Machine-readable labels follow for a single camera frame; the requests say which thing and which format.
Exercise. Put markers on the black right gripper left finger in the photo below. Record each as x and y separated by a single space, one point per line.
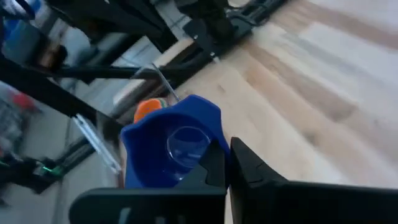
155 205

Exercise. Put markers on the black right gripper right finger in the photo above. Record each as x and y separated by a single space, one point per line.
311 205

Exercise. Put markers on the orange measuring cup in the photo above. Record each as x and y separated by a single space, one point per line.
146 107

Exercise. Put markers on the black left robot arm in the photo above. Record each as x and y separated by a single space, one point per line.
130 21

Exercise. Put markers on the monitor with blue screen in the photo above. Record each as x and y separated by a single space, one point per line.
18 34

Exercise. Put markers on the black aluminium table frame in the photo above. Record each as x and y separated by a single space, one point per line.
46 90

